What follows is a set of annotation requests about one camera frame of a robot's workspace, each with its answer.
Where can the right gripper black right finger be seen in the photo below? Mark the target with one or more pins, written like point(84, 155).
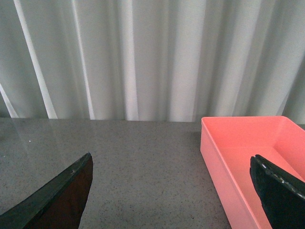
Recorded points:
point(282, 195)

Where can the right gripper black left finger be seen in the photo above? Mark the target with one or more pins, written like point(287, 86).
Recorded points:
point(59, 204)

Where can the pink plastic box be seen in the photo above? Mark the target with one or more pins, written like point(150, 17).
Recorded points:
point(227, 145)

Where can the white pleated curtain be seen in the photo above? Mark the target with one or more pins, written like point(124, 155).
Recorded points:
point(152, 60)

